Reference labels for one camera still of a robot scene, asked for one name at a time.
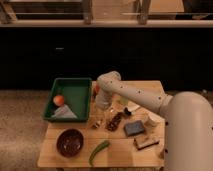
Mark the silver fork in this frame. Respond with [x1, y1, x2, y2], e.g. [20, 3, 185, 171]
[92, 120, 102, 129]

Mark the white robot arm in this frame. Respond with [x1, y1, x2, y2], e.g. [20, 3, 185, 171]
[95, 71, 213, 171]

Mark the orange bowl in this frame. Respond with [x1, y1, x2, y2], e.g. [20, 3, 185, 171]
[93, 83, 100, 97]

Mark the dark purple bowl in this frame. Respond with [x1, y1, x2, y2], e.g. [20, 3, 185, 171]
[56, 129, 84, 158]

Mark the wooden table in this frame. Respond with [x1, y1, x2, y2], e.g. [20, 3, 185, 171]
[36, 80, 168, 169]

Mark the green chili pepper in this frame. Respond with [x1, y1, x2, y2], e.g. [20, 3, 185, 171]
[89, 140, 110, 166]

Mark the blue sponge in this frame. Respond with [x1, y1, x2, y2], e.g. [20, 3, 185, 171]
[124, 121, 145, 136]

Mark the green plastic tray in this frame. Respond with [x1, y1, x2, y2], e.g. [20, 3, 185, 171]
[43, 78, 92, 122]

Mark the brown scrub sponge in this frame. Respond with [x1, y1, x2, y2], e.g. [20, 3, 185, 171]
[134, 136, 160, 150]

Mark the grey folded cloth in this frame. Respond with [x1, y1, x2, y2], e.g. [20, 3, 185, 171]
[53, 104, 76, 118]

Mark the white cup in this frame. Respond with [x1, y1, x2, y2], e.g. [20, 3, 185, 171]
[145, 114, 161, 127]

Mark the red apple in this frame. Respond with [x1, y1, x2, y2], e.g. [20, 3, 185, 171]
[53, 95, 65, 106]

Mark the white handled brush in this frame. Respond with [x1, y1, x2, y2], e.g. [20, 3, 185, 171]
[124, 104, 140, 116]

